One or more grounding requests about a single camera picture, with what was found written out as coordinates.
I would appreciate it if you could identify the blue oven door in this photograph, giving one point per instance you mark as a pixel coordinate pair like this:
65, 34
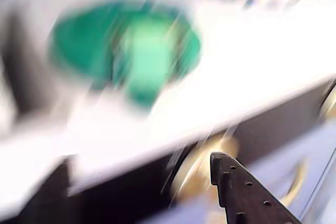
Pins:
275, 155

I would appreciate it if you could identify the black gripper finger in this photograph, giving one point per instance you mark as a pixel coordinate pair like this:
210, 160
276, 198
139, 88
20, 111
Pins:
241, 195

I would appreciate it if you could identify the green plastic recipient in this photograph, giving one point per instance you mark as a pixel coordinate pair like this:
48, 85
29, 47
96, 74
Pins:
105, 48

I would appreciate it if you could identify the gold stove knob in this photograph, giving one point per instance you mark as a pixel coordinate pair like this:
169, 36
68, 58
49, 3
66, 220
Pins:
202, 166
330, 104

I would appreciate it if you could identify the blue toy kitchen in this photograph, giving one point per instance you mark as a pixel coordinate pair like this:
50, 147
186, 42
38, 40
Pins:
249, 64

